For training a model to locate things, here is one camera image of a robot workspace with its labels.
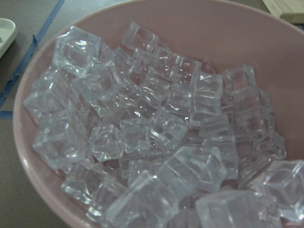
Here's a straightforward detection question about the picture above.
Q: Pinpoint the clear ice cubes pile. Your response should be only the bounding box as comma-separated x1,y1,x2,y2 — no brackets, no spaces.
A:
23,22,304,228

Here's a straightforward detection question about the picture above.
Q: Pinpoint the pink bowl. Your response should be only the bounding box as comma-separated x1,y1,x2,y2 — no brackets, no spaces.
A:
13,0,304,228

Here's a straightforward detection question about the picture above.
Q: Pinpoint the blue tape line lengthwise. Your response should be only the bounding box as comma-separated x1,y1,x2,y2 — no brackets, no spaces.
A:
0,0,65,107

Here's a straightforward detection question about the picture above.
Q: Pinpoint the cream bear tray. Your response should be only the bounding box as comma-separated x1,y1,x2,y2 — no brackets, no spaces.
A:
0,18,18,57

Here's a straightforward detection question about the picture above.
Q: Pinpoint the wooden cutting board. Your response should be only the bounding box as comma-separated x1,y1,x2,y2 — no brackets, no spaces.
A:
262,0,304,24

